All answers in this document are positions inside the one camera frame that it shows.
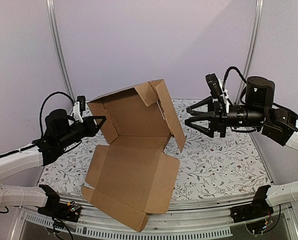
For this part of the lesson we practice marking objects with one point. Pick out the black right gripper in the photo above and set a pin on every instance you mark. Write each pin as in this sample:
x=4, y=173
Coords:
x=220, y=119

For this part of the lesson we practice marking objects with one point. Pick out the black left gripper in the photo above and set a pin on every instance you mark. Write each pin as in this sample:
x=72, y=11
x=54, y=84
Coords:
x=91, y=127

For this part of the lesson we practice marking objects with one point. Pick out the brown cardboard box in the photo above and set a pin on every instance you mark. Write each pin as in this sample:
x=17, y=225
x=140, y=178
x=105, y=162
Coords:
x=131, y=177

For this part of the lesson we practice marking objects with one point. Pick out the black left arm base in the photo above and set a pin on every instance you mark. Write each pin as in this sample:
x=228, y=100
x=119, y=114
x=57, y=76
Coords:
x=59, y=207

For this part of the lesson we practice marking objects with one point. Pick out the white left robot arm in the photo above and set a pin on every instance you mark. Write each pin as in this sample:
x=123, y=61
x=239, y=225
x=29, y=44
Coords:
x=61, y=132

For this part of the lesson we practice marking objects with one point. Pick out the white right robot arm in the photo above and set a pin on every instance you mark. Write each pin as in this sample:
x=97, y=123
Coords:
x=280, y=123

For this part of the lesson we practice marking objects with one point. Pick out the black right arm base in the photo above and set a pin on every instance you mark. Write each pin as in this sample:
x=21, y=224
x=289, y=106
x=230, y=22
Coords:
x=258, y=208

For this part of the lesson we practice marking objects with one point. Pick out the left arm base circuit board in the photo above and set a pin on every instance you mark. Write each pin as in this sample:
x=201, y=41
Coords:
x=72, y=207

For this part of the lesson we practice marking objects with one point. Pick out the floral patterned table mat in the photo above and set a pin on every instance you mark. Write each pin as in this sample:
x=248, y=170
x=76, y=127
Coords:
x=209, y=167

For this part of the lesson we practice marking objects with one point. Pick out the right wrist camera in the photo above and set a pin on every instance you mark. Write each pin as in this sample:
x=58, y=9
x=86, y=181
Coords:
x=216, y=89

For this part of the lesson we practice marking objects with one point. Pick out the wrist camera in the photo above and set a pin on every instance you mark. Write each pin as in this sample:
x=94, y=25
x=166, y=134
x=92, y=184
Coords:
x=78, y=108
x=216, y=89

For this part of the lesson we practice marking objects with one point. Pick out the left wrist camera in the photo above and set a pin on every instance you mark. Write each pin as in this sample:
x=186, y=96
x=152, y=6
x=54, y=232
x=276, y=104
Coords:
x=78, y=108

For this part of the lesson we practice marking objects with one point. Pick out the aluminium front table rail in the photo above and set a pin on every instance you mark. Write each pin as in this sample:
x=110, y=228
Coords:
x=200, y=219

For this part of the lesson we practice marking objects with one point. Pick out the left aluminium corner post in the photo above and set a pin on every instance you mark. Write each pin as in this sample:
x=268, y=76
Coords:
x=51, y=11

